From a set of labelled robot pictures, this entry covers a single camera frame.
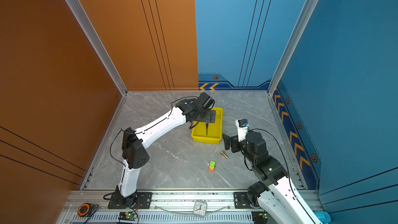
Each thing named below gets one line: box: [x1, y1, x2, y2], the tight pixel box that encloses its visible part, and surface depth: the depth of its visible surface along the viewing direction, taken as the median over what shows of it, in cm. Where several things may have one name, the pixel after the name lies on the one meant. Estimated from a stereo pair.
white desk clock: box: [192, 200, 208, 218], surface depth 71 cm
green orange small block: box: [208, 160, 217, 173], surface depth 83 cm
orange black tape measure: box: [77, 202, 96, 218], surface depth 71 cm
